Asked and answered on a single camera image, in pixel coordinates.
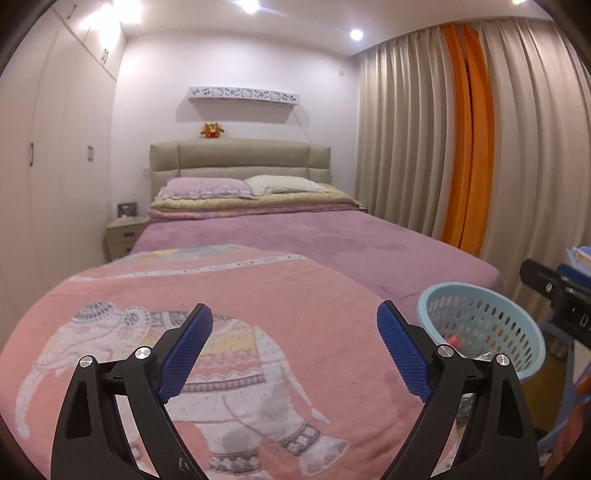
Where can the recessed ceiling light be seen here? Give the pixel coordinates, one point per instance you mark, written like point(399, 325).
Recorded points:
point(356, 34)
point(247, 3)

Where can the purple pillow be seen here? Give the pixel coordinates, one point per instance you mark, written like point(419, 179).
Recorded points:
point(203, 187)

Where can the beige nightstand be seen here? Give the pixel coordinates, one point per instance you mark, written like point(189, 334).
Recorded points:
point(122, 235)

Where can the white wardrobe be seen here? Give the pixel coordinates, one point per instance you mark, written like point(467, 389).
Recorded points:
point(60, 138)

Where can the orange plush toy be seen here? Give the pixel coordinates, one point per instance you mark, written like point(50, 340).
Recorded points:
point(212, 130)

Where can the folded beige quilt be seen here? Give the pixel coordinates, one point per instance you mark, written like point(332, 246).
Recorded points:
point(258, 203)

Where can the cream pillow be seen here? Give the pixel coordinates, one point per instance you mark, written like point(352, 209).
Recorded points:
point(281, 183)

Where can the black device at right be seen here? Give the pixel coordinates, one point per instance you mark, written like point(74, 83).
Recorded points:
point(579, 268)

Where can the beige curtain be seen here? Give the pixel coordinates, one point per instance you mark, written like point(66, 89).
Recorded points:
point(401, 138)
point(531, 138)

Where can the orange curtain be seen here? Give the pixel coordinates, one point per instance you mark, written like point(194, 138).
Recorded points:
point(466, 184)

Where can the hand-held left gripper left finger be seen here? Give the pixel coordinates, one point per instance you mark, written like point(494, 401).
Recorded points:
point(184, 350)

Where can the bed with purple cover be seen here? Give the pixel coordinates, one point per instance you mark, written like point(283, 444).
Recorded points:
point(346, 235)

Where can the pink elephant blanket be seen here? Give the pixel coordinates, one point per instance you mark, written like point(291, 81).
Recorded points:
point(277, 300)

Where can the light blue plastic basket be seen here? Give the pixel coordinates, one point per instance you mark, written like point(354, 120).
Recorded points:
point(464, 288)

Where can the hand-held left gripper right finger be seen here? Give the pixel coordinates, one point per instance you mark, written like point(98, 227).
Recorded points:
point(404, 350)

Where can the dark photo frame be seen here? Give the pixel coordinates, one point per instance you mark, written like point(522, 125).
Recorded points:
point(127, 210)

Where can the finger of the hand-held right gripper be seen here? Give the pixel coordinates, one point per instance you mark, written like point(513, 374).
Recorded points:
point(542, 279)

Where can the white wall shelf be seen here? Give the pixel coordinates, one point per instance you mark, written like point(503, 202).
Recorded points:
point(240, 93)

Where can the beige padded headboard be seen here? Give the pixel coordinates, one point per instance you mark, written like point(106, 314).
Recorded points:
point(240, 159)

